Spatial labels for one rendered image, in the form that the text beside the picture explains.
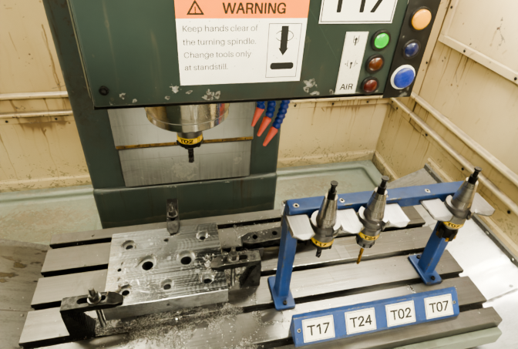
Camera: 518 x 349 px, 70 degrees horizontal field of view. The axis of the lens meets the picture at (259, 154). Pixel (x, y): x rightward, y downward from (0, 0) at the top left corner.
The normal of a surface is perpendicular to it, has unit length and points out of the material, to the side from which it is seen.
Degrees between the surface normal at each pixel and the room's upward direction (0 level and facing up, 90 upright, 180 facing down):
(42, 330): 0
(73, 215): 0
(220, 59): 90
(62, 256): 0
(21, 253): 24
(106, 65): 90
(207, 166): 91
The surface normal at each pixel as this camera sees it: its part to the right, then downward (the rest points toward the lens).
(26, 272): 0.45, -0.77
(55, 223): 0.05, -0.81
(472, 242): -0.35, -0.71
